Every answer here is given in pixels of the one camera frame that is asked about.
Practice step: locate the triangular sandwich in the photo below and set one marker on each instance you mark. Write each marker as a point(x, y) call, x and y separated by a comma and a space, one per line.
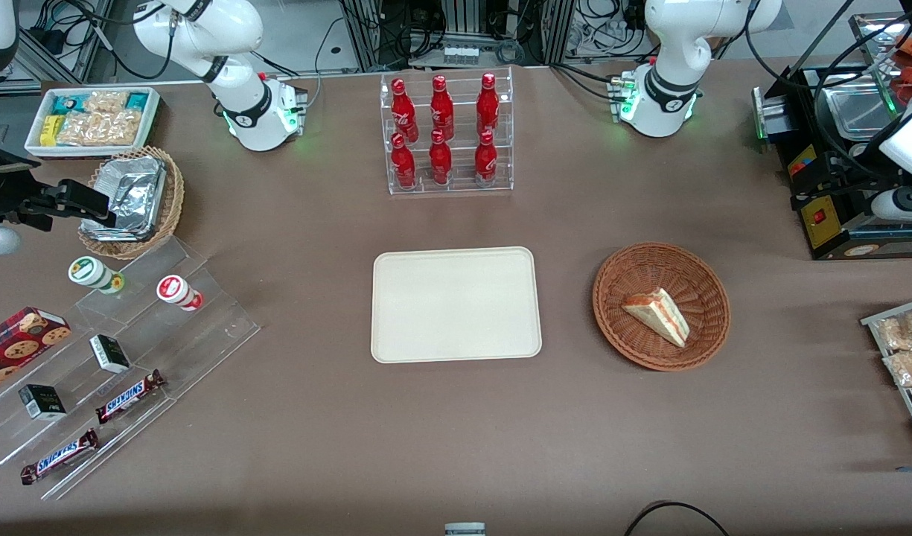
point(660, 316)

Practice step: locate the yellow snack packet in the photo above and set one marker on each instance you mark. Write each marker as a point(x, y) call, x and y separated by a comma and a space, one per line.
point(50, 131)

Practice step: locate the red lidded yogurt cup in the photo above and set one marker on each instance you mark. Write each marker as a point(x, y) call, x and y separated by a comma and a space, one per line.
point(174, 289)

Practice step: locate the small clear cracker bag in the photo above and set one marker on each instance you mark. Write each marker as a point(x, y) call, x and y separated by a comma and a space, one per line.
point(106, 100)

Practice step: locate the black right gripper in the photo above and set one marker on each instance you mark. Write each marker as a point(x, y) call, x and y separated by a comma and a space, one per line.
point(7, 187)

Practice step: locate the clear acrylic bottle rack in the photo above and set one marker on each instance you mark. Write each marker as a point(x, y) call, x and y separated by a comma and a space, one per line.
point(463, 182)

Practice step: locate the green lidded yogurt cup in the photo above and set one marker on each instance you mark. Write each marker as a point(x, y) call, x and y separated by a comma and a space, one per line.
point(89, 272)

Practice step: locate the cream rectangular serving tray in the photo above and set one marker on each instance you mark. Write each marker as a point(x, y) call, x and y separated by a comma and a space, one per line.
point(456, 305)

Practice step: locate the teal snack packet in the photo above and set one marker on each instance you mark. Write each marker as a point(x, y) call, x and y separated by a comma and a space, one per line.
point(68, 103)
point(137, 100)

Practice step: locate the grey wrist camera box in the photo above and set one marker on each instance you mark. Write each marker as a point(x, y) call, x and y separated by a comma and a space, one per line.
point(0, 249)

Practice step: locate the small black carton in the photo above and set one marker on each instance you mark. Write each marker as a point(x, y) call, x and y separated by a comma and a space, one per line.
point(42, 402)
point(110, 353)

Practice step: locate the clear nut snack bag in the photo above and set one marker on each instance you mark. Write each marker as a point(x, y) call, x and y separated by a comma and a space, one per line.
point(902, 331)
point(910, 368)

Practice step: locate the small grey device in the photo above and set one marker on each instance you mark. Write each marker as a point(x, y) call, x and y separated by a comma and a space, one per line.
point(464, 529)

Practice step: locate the steel warmer pan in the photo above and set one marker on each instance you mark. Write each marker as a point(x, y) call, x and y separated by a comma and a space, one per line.
point(858, 108)

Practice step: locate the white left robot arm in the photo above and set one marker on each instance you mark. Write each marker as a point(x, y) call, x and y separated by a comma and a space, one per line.
point(668, 45)

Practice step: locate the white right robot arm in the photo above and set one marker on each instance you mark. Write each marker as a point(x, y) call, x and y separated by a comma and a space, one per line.
point(249, 123)

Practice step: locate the brown snickers bar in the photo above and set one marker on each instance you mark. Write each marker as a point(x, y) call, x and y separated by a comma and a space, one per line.
point(128, 397)
point(59, 456)

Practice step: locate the round brown wicker basket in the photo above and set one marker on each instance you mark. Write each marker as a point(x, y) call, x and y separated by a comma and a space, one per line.
point(649, 260)

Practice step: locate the red cola bottle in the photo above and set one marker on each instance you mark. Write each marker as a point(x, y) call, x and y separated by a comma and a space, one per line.
point(441, 108)
point(403, 112)
point(403, 164)
point(486, 160)
point(440, 160)
point(488, 104)

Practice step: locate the tan wicker basket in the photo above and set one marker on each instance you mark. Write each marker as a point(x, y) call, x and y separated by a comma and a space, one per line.
point(174, 201)

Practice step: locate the black food warmer appliance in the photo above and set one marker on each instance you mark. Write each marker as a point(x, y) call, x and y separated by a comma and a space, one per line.
point(835, 238)

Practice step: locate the white rectangular snack bin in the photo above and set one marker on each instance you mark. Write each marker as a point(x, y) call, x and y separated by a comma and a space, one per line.
point(33, 145)

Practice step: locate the clear acrylic step stand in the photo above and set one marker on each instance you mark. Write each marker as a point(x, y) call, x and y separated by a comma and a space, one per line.
point(202, 327)

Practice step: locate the large clear cracker bag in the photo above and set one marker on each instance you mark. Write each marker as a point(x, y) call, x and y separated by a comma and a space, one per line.
point(102, 129)

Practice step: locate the red cookie box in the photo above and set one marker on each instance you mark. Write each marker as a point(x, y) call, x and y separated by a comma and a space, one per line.
point(16, 346)

